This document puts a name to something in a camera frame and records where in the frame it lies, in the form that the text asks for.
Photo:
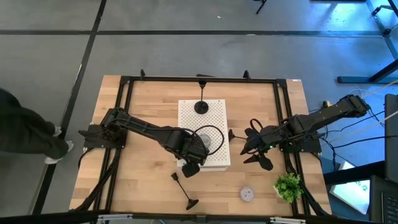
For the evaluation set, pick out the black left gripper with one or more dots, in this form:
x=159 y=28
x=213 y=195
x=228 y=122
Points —
x=189 y=149

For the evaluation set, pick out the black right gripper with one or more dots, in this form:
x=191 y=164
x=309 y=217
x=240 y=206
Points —
x=261 y=141

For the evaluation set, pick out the grey patterned round candle holder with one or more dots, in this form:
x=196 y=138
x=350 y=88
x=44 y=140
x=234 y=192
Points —
x=206 y=140

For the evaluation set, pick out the white patterned round candle holder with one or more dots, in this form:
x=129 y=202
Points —
x=247 y=193

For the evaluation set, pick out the tall black candlestick holder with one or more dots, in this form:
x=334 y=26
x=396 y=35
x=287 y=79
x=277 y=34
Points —
x=192 y=203
x=201 y=107

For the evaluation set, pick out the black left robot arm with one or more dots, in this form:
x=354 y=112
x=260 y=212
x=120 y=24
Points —
x=140 y=126

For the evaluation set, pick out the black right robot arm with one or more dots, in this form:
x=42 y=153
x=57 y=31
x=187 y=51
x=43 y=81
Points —
x=326 y=113

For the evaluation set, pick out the small green potted plant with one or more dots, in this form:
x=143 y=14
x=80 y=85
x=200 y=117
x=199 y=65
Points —
x=289 y=188

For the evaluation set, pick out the white perforated metal shelf riser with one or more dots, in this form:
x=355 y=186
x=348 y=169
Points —
x=214 y=115

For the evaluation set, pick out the yellow power strip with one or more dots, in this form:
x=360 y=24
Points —
x=326 y=104

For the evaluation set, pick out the tablet with bright screen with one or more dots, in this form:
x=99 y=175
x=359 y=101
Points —
x=351 y=194

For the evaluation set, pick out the blue desk foot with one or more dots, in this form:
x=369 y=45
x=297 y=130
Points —
x=357 y=80

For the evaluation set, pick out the black laptop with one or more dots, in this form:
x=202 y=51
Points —
x=385 y=202

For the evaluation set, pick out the black monitor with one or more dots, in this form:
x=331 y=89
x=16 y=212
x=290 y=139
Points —
x=392 y=140

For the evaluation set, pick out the black tripod leg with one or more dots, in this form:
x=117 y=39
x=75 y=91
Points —
x=261 y=7

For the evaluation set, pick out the person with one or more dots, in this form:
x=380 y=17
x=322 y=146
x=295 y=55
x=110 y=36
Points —
x=21 y=130

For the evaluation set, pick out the black aluminium table frame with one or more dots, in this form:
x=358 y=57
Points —
x=161 y=79

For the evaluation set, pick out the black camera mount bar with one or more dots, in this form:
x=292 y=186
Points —
x=46 y=217

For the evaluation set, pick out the grey metal desk frame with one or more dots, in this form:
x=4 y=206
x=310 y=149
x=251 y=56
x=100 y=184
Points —
x=385 y=32

